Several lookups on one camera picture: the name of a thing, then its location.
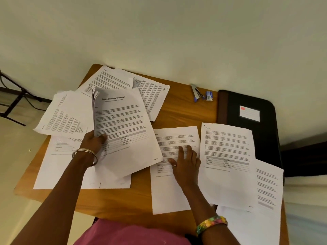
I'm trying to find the spread of loose paper documents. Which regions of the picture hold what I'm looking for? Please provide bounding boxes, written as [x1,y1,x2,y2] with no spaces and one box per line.
[33,65,284,245]

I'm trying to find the black furniture panel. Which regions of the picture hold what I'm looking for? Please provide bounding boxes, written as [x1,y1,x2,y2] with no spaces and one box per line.
[281,134,327,178]

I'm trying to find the colourful beaded bracelet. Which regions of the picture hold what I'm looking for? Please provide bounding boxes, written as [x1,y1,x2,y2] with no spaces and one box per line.
[196,215,228,237]

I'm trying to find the person's left forearm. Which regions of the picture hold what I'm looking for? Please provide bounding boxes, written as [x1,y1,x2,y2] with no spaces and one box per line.
[0,150,96,245]

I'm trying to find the silver and blue stapler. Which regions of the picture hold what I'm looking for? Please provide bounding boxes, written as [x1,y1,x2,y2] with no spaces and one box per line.
[191,84,205,103]

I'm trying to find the person's right hand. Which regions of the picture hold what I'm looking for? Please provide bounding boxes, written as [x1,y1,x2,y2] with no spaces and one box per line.
[168,145,202,189]

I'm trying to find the black metal stand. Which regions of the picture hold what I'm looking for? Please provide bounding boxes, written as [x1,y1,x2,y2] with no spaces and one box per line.
[0,69,53,126]

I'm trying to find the black folder with white label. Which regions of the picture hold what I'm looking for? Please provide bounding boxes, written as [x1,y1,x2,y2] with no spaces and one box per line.
[217,90,283,169]

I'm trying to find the thick bundle of printed pages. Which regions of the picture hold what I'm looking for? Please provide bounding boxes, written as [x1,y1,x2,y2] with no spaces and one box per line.
[91,87,163,179]

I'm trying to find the silver wrist bangles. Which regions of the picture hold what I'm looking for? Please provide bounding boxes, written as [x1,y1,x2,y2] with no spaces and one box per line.
[72,148,99,167]

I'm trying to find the single white printed sheet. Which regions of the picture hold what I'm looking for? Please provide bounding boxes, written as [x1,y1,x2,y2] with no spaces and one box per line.
[150,126,201,215]

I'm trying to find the pink shirt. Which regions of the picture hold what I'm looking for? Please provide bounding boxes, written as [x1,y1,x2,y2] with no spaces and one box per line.
[73,218,192,245]

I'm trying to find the person's left hand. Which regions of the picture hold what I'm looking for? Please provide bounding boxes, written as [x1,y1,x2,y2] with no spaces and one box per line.
[77,130,108,154]

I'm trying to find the person's right forearm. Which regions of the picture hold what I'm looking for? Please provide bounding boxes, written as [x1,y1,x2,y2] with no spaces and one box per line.
[179,185,242,245]

